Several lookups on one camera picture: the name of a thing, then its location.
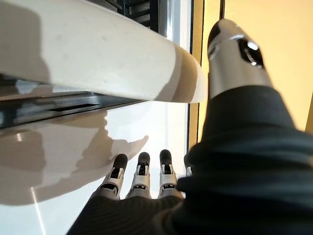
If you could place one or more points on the speckled cream plate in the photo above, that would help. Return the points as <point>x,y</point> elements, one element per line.
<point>97,56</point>

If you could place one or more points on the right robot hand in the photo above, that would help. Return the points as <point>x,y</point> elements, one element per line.
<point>244,171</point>

